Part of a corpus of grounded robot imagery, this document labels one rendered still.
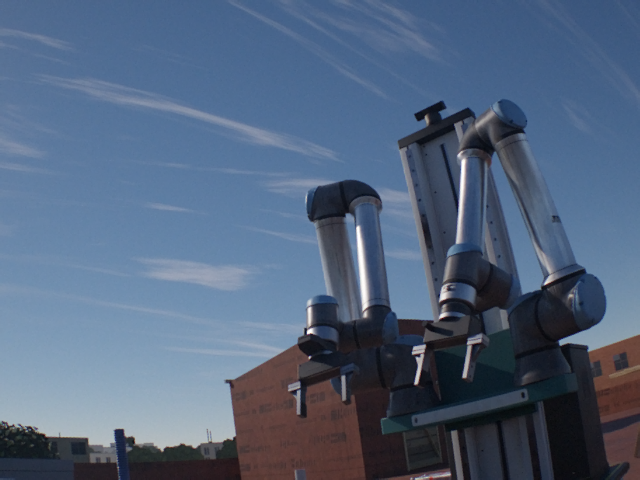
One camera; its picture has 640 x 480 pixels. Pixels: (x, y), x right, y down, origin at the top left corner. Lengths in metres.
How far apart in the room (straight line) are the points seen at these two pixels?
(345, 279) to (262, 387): 10.12
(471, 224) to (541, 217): 0.21
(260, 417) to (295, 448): 1.29
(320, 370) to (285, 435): 10.02
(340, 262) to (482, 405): 0.70
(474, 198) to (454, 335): 0.54
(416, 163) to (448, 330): 1.07
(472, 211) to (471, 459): 0.86
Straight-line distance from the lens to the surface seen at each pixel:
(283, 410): 11.54
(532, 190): 1.72
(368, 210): 1.98
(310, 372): 1.55
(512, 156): 1.75
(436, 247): 2.16
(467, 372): 1.27
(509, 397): 1.78
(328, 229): 2.04
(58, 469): 6.80
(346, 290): 2.01
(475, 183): 1.77
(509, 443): 2.05
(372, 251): 1.86
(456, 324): 1.34
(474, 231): 1.67
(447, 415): 1.86
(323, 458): 10.71
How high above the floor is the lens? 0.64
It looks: 22 degrees up
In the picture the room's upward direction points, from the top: 8 degrees counter-clockwise
